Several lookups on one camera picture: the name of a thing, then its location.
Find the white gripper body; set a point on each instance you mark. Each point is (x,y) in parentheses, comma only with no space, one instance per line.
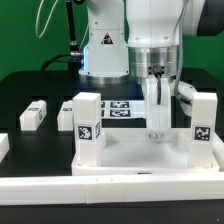
(157,98)

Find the white desk tabletop tray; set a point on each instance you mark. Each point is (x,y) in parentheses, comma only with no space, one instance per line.
(130,151)

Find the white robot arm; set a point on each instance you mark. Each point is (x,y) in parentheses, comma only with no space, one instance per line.
(143,40)

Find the fiducial marker sheet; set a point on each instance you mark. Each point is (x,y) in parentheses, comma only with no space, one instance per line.
(126,109)

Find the white left fence piece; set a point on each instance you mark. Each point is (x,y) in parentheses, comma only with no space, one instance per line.
(4,145)

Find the black cable post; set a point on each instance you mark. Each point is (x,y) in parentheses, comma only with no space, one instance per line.
(75,55)

